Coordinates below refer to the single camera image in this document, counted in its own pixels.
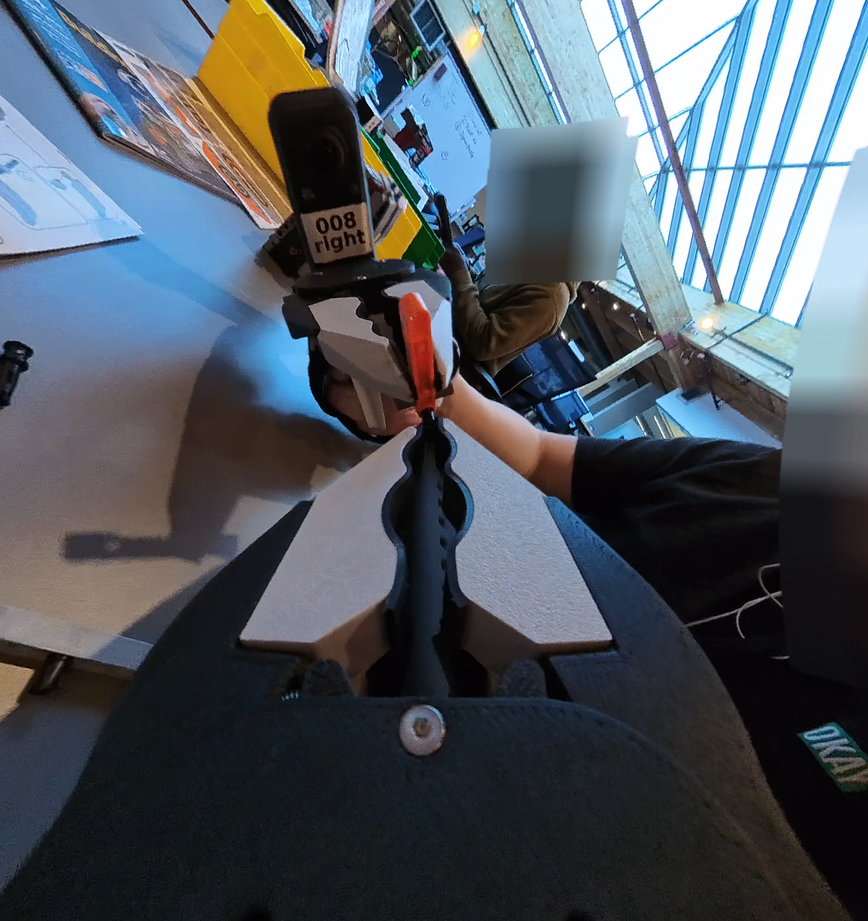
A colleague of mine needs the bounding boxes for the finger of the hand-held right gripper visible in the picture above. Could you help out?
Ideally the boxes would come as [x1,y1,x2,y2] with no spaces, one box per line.
[311,294,416,404]
[380,281,462,398]

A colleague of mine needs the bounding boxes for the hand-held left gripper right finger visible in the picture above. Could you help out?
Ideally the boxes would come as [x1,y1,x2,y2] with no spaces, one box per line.
[440,423,615,695]

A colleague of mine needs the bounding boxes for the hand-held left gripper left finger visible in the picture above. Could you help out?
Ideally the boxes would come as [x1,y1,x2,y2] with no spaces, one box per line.
[239,426,426,695]

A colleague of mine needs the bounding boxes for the orange toothed toy beam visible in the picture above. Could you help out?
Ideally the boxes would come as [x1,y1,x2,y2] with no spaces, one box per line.
[398,291,438,414]

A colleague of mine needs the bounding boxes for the person's right forearm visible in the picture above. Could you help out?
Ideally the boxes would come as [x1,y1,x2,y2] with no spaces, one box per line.
[441,374,580,505]

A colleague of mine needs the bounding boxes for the person's right hand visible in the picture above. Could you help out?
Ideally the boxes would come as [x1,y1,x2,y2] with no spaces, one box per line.
[324,378,465,441]

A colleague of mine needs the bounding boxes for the green plastic bin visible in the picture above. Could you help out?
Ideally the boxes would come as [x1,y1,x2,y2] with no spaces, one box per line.
[360,128,451,269]

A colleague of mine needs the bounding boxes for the yellow plastic bin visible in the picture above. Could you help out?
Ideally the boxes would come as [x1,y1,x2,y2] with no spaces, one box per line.
[198,0,424,261]

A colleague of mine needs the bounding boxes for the dark blue chair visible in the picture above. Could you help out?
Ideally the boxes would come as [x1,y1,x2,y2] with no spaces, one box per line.
[502,338,593,433]

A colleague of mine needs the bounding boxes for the whiteboard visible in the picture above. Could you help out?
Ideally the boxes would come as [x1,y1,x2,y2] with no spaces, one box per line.
[380,54,494,195]

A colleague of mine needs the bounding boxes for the person's black shirt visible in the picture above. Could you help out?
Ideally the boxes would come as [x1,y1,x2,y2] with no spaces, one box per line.
[569,435,868,921]

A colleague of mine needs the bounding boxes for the white background table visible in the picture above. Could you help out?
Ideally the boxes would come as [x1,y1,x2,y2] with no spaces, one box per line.
[653,389,784,447]

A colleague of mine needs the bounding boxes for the wooden pillar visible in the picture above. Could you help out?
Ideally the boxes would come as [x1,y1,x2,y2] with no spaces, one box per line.
[506,0,694,339]

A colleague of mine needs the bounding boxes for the white instruction booklet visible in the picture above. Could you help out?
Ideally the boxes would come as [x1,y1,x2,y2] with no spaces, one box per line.
[0,68,144,261]

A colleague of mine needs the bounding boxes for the large glass window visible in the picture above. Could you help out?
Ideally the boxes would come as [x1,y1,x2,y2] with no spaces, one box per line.
[578,0,868,328]

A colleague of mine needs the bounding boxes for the white string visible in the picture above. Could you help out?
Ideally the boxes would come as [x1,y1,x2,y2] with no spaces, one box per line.
[686,563,791,661]

